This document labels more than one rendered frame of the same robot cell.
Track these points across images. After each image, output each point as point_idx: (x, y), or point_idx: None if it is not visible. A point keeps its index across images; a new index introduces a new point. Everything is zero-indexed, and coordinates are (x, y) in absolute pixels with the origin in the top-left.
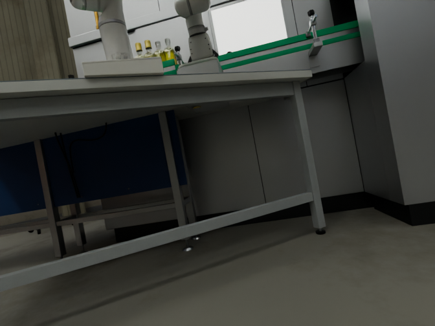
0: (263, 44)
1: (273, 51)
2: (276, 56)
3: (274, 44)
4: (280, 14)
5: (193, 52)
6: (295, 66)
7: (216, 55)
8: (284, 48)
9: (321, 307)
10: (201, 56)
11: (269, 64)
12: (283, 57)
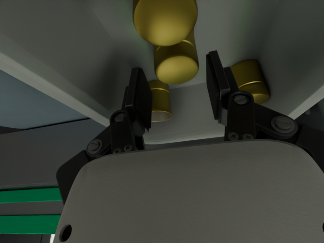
0: (45, 233)
1: (34, 205)
2: (33, 189)
3: (25, 224)
4: None
5: (307, 242)
6: (6, 154)
7: (70, 168)
8: (13, 207)
9: None
10: (177, 163)
11: (44, 168)
12: (15, 179)
